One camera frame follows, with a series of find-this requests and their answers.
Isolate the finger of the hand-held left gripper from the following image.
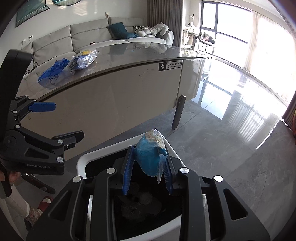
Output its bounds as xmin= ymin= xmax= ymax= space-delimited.
xmin=14 ymin=125 xmax=84 ymax=163
xmin=10 ymin=95 xmax=57 ymax=121

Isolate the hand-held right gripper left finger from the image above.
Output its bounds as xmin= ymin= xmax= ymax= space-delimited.
xmin=26 ymin=146 xmax=136 ymax=241

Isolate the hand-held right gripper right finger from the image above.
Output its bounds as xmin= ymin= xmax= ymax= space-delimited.
xmin=163 ymin=151 xmax=271 ymax=241

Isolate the blue plastic bag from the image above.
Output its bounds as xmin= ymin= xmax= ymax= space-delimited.
xmin=38 ymin=58 xmax=70 ymax=89
xmin=134 ymin=129 xmax=168 ymax=184

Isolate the black tape roll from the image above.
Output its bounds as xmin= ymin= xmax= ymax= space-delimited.
xmin=139 ymin=192 xmax=153 ymax=204

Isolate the white trash bin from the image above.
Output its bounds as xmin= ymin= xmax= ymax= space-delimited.
xmin=77 ymin=132 xmax=207 ymax=241

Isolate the person's left hand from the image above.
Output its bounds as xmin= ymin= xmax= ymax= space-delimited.
xmin=9 ymin=172 xmax=21 ymax=186

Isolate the black chair base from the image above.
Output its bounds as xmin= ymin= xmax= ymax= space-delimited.
xmin=21 ymin=174 xmax=56 ymax=194

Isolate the grey fabric sofa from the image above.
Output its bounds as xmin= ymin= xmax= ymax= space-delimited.
xmin=21 ymin=17 xmax=174 ymax=75

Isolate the clear printed plastic bag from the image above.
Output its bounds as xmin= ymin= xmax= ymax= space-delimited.
xmin=68 ymin=49 xmax=99 ymax=73

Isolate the grey oval table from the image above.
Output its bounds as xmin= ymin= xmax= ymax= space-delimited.
xmin=14 ymin=41 xmax=207 ymax=163

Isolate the red slipper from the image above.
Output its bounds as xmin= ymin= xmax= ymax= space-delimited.
xmin=37 ymin=196 xmax=54 ymax=210

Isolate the person's leg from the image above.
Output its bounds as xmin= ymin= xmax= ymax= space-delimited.
xmin=5 ymin=185 xmax=43 ymax=224

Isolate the large teal pillow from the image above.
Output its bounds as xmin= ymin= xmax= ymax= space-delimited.
xmin=109 ymin=22 xmax=129 ymax=39

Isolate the dark side curtain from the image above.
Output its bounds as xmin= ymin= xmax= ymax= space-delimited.
xmin=281 ymin=93 xmax=296 ymax=130

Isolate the white plush toy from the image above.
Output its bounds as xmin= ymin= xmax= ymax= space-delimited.
xmin=136 ymin=21 xmax=170 ymax=37

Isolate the cluttered chair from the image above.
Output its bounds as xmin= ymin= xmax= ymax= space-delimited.
xmin=194 ymin=32 xmax=215 ymax=52

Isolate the white desk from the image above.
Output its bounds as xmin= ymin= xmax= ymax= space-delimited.
xmin=183 ymin=15 xmax=201 ymax=45

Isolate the brown curtain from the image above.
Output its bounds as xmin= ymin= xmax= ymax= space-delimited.
xmin=147 ymin=0 xmax=183 ymax=47

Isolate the white sheer curtain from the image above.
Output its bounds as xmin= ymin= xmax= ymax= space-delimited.
xmin=240 ymin=10 xmax=296 ymax=106

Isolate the dark framed window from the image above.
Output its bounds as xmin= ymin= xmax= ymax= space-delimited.
xmin=201 ymin=0 xmax=252 ymax=67

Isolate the black cable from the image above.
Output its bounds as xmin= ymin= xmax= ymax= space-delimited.
xmin=23 ymin=61 xmax=38 ymax=75

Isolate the teal curved wall art panel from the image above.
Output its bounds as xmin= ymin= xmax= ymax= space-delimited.
xmin=16 ymin=0 xmax=50 ymax=27

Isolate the round deer wall art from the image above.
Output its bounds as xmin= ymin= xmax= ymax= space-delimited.
xmin=51 ymin=0 xmax=82 ymax=5

